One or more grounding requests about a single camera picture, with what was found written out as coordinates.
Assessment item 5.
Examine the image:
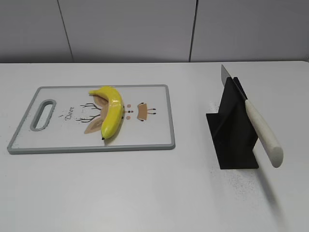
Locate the black knife stand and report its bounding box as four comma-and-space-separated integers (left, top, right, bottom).
206, 77, 259, 170

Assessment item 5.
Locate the white grey-rimmed cutting board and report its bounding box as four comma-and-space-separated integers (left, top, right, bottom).
7, 85, 175, 154

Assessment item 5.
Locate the cleaver knife with white handle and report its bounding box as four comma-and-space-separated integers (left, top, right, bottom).
233, 77, 283, 168

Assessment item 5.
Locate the yellow plastic banana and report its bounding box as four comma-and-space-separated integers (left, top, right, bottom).
89, 86, 124, 140

